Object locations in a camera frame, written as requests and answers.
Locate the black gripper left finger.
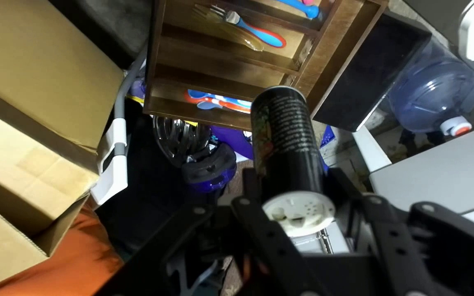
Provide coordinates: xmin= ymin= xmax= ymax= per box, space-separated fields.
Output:
xmin=95 ymin=166 xmax=292 ymax=296

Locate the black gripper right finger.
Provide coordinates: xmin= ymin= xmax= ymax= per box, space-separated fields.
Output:
xmin=323 ymin=166 xmax=474 ymax=296

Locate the purple black vacuum head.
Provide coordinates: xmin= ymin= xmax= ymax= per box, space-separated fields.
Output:
xmin=179 ymin=140 xmax=238 ymax=201

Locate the blue water jug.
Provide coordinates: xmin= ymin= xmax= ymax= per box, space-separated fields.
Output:
xmin=384 ymin=38 xmax=474 ymax=140

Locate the wooden compartment tray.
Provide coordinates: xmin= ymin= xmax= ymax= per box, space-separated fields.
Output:
xmin=142 ymin=0 xmax=389 ymax=133

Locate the orange cloth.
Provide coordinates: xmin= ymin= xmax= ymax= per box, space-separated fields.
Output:
xmin=0 ymin=206 xmax=124 ymax=296

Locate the open brown cardboard box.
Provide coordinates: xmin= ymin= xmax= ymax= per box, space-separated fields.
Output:
xmin=0 ymin=104 xmax=101 ymax=294

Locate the blue pink utensil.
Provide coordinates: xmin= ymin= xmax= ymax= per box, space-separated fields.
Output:
xmin=279 ymin=0 xmax=340 ymax=23

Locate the plain brown cardboard box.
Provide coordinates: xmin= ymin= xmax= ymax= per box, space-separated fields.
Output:
xmin=0 ymin=0 xmax=126 ymax=155

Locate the blue orange handled utensil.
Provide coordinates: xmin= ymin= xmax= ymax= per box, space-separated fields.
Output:
xmin=184 ymin=87 xmax=253 ymax=117

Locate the white grey plastic handle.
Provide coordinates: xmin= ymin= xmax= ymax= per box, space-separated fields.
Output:
xmin=90 ymin=48 xmax=139 ymax=207

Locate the blue handled fork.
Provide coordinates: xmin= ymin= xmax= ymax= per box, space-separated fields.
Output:
xmin=193 ymin=2 xmax=289 ymax=51

